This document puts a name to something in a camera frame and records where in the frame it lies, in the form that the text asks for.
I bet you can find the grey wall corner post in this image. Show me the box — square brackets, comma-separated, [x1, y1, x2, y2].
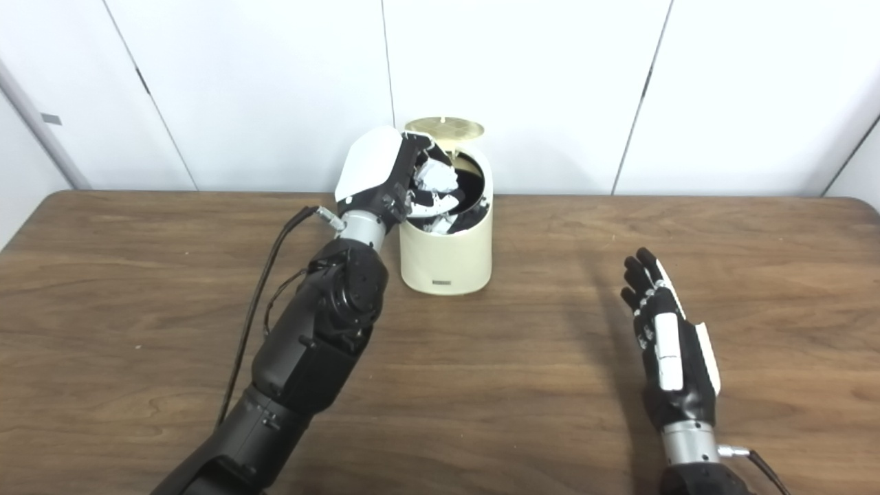
[0, 62, 92, 190]

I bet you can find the cream-colored bin body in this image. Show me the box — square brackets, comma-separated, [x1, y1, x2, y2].
[399, 144, 494, 296]

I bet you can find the white paper ball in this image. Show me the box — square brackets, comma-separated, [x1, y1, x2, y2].
[412, 157, 459, 195]

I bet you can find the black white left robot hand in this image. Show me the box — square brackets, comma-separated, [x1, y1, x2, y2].
[335, 126, 468, 234]

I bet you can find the round cream bin lid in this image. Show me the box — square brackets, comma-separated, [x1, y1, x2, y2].
[404, 117, 485, 155]

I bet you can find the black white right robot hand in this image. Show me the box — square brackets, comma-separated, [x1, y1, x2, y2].
[620, 247, 721, 432]

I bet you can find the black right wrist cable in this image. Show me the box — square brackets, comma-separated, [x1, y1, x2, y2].
[718, 445, 791, 495]

